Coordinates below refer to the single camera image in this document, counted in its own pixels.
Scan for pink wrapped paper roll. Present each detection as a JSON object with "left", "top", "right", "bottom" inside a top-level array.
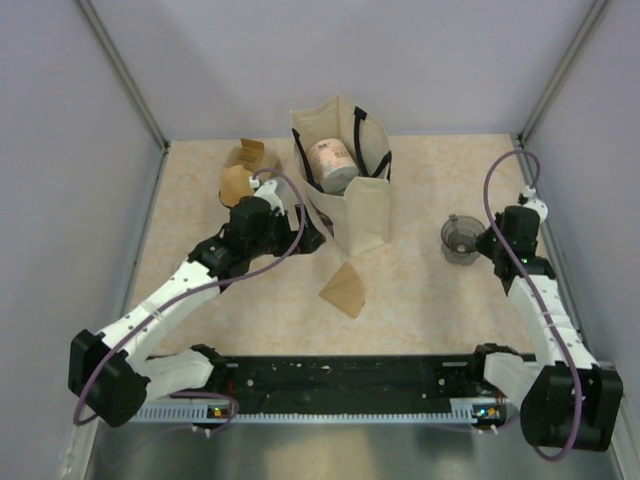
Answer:
[{"left": 307, "top": 138, "right": 360, "bottom": 195}]

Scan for cream floral canvas tote bag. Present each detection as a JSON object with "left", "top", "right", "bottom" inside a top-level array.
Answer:
[{"left": 291, "top": 95, "right": 392, "bottom": 258}]

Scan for brown cardboard box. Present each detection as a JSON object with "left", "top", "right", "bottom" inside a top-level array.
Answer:
[{"left": 223, "top": 138, "right": 283, "bottom": 173}]

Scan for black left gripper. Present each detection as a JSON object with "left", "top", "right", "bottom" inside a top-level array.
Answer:
[{"left": 247, "top": 205, "right": 325, "bottom": 260}]

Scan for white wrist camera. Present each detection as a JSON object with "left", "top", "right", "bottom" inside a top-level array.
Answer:
[
  {"left": 249, "top": 177, "right": 286, "bottom": 216},
  {"left": 517, "top": 186, "right": 549, "bottom": 223}
]

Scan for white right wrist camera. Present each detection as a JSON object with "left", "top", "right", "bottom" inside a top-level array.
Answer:
[{"left": 517, "top": 186, "right": 549, "bottom": 223}]

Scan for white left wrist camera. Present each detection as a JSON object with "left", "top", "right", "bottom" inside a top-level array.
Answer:
[{"left": 249, "top": 177, "right": 286, "bottom": 216}]

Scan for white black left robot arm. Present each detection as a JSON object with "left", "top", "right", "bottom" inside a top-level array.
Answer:
[{"left": 68, "top": 195, "right": 324, "bottom": 427}]

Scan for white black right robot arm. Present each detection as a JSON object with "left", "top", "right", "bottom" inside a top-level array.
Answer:
[{"left": 466, "top": 205, "right": 623, "bottom": 452}]

